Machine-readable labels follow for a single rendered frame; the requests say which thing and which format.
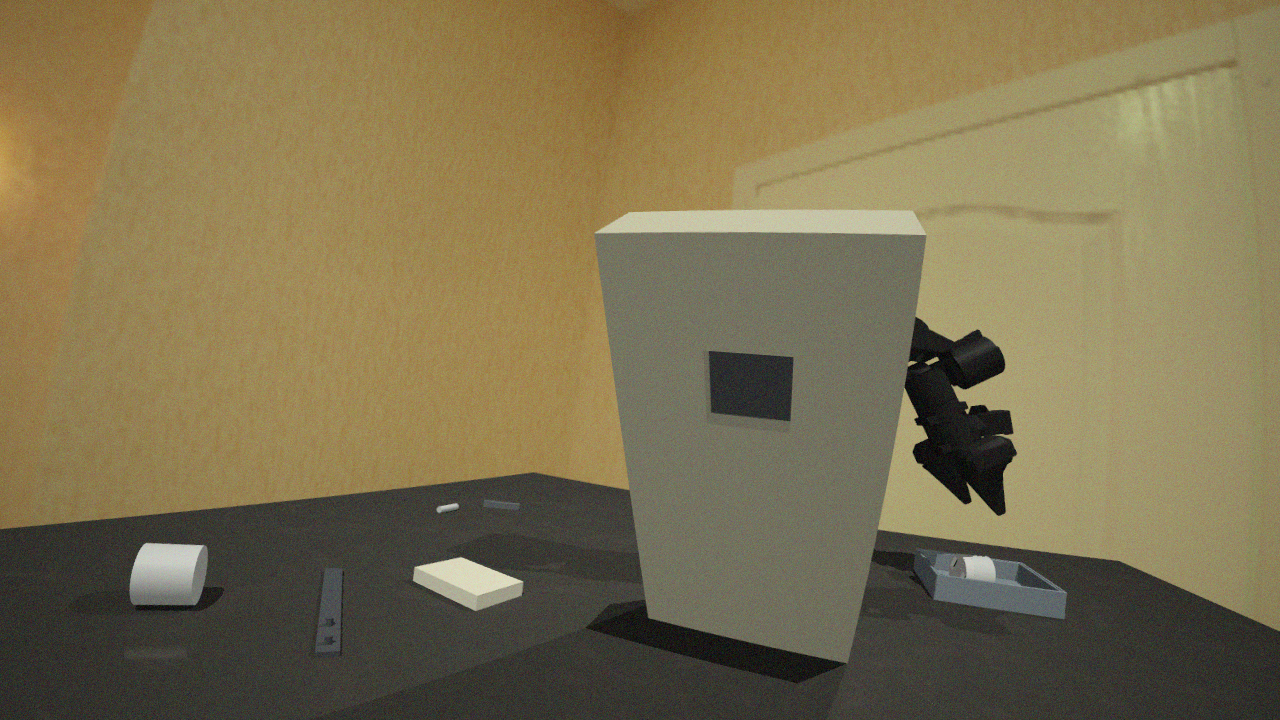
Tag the cream flat rectangular block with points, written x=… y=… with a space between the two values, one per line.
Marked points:
x=468 y=583

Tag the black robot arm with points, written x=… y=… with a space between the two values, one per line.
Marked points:
x=966 y=362

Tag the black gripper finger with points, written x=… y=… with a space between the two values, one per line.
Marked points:
x=949 y=475
x=988 y=484

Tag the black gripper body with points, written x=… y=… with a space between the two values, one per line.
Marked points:
x=949 y=435

